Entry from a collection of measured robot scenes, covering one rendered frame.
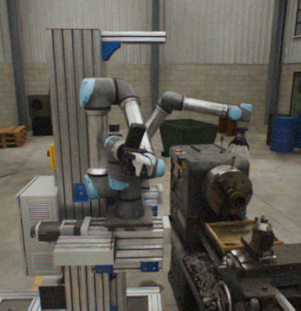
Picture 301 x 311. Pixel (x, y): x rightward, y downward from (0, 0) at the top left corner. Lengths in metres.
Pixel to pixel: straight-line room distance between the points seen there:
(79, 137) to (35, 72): 10.34
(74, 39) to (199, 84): 10.95
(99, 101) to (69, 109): 0.29
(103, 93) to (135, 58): 10.58
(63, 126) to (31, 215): 0.49
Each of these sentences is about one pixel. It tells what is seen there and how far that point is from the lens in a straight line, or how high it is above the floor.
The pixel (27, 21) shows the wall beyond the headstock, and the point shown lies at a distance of 12.09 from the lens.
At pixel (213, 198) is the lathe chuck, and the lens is 2.03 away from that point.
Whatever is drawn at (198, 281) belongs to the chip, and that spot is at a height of 0.59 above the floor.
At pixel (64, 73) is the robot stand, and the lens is 1.55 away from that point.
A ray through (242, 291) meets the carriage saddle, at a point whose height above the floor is 0.90.
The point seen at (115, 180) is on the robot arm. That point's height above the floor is 1.44.
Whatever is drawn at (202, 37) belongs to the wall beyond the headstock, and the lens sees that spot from 12.52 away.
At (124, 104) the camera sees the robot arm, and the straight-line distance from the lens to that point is 1.30.
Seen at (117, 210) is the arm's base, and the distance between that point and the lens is 1.47.
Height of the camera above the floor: 1.80
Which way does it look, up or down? 14 degrees down
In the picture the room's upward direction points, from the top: straight up
